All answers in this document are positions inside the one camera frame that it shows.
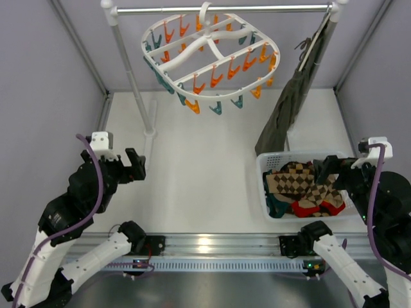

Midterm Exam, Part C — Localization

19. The brown argyle sock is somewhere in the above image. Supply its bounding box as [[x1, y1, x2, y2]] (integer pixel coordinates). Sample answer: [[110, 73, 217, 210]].
[[265, 173, 344, 209], [278, 162, 315, 175]]

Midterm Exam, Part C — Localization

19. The white round clip hanger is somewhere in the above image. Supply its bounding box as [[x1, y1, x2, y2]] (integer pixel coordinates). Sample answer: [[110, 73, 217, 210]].
[[141, 2, 281, 115]]

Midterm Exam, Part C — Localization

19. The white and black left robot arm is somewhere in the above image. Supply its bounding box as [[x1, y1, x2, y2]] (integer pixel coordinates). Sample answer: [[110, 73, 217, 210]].
[[1, 148, 146, 307]]

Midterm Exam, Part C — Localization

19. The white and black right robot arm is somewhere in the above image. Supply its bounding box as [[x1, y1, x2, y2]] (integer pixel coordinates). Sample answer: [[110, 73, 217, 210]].
[[297, 155, 410, 307]]

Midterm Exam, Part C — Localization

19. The red santa sock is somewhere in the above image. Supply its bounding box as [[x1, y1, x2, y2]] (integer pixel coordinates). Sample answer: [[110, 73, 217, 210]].
[[291, 200, 346, 218]]

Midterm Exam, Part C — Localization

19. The teal green sock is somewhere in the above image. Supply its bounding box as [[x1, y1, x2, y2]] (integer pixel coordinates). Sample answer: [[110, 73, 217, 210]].
[[263, 172, 290, 219]]

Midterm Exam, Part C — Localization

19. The white plastic laundry basket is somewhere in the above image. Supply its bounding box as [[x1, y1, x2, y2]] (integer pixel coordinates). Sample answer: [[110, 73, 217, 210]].
[[257, 150, 358, 223]]

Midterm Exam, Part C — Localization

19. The olive green hanging garment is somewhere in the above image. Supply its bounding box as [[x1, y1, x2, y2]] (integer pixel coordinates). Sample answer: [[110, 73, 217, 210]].
[[254, 13, 333, 155]]

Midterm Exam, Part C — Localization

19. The white and steel clothes rack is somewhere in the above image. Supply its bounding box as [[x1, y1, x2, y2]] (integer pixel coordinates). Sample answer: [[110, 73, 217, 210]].
[[100, 1, 347, 139]]

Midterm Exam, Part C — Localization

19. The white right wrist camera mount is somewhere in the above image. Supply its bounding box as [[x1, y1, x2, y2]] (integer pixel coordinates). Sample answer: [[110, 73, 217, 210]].
[[351, 137, 393, 169]]

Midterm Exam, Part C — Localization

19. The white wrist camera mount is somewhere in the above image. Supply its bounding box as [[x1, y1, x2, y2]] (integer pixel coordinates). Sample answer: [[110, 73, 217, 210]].
[[90, 132, 118, 161], [351, 137, 393, 169]]

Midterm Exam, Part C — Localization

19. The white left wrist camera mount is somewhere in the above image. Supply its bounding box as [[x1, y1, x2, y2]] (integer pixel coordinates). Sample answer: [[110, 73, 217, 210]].
[[90, 132, 118, 161]]

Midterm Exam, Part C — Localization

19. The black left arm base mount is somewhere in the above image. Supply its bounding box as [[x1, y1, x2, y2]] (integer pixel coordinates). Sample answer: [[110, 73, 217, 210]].
[[139, 235, 166, 257]]

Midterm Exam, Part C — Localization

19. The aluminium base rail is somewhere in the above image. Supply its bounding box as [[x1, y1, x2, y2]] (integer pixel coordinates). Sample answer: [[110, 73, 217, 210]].
[[67, 233, 374, 259]]

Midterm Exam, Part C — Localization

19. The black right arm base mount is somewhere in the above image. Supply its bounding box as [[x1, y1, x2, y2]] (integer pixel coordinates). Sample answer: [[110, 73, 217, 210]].
[[279, 235, 306, 259]]

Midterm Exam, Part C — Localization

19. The grey slotted cable duct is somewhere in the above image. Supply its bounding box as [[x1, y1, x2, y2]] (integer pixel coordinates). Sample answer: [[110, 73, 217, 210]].
[[105, 259, 325, 273]]

